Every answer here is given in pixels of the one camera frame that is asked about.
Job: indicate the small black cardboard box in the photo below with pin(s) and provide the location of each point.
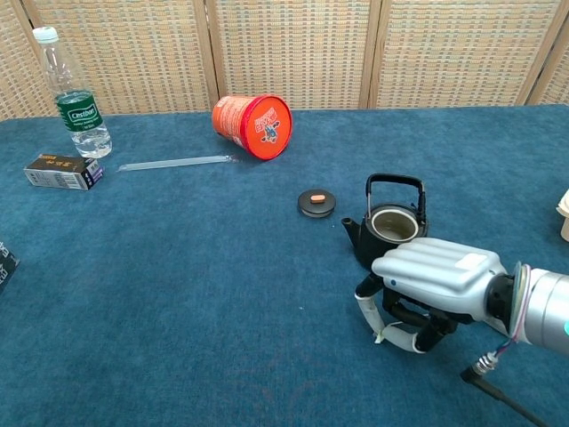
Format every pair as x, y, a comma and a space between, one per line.
58, 175

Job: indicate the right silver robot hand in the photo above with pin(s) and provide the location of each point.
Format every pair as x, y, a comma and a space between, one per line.
435, 271

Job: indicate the woven folding screen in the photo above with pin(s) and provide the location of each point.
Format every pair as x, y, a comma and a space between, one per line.
289, 53

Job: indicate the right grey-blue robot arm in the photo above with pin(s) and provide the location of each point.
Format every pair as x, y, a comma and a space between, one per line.
547, 307

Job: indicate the orange cylindrical canister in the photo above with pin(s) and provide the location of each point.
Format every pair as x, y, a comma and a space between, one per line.
266, 129

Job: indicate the black teapot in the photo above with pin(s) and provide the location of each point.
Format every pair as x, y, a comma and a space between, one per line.
362, 240

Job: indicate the blue felt table cover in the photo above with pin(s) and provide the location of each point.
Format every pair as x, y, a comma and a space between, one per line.
178, 289

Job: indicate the clear water bottle green label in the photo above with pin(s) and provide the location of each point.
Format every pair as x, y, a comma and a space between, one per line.
84, 118

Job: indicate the clear box of red items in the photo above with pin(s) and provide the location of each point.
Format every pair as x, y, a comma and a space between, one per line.
6, 271

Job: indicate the beige food container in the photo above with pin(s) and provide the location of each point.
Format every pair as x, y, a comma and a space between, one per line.
564, 222

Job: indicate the black teapot lid orange knob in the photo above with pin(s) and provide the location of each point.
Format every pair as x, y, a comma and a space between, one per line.
311, 207

